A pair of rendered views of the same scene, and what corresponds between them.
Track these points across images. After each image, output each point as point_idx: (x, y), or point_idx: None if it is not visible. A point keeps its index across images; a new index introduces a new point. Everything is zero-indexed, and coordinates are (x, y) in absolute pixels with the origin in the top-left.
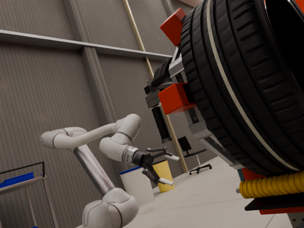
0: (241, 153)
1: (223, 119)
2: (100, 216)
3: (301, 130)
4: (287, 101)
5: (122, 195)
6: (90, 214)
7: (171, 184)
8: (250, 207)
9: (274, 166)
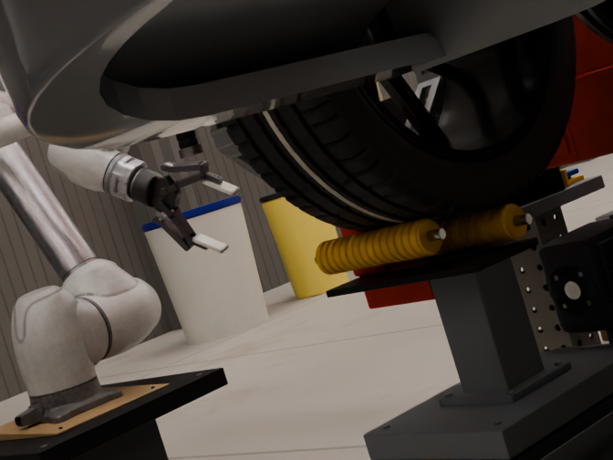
0: (288, 188)
1: (248, 130)
2: (54, 320)
3: (351, 158)
4: (322, 113)
5: (115, 277)
6: (31, 316)
7: (221, 249)
8: (335, 290)
9: (348, 214)
